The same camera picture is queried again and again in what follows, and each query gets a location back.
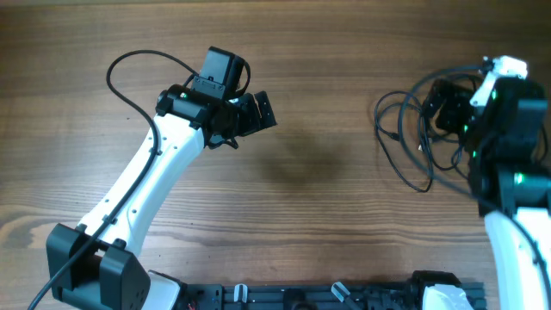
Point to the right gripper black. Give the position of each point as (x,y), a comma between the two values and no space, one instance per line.
(458,99)

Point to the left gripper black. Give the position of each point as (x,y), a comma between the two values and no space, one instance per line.
(253,122)

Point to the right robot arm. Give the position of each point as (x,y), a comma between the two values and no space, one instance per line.
(511,186)

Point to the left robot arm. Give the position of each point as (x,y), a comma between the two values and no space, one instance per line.
(95,264)

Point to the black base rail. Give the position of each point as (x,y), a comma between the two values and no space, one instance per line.
(400,295)

